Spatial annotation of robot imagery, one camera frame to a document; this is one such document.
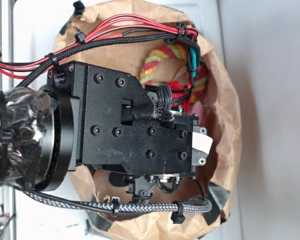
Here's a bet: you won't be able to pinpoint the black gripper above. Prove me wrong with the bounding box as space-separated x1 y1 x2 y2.
46 61 213 203

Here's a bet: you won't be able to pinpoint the plastic-wrapped robot arm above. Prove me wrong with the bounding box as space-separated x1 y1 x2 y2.
0 61 213 203

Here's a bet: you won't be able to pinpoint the red fabric flower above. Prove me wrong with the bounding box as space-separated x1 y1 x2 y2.
167 80 188 99

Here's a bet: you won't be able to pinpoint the pink plush bunny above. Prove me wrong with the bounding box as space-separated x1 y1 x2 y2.
188 101 203 125

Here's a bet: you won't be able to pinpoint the brown paper bag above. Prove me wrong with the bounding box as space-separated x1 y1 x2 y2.
53 0 242 240

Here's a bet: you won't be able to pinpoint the white plastic tray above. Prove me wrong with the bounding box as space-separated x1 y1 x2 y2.
13 0 243 240

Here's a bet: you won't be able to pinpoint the multicolour twisted rope toy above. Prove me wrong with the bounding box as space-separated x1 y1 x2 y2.
139 44 208 101

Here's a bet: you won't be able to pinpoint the red and black wire bundle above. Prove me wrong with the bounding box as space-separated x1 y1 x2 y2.
0 13 206 101

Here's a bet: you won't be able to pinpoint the grey braided cable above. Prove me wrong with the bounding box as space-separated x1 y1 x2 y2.
19 178 213 225

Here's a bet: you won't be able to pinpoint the aluminium frame rail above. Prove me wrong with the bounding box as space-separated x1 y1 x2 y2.
0 0 17 240

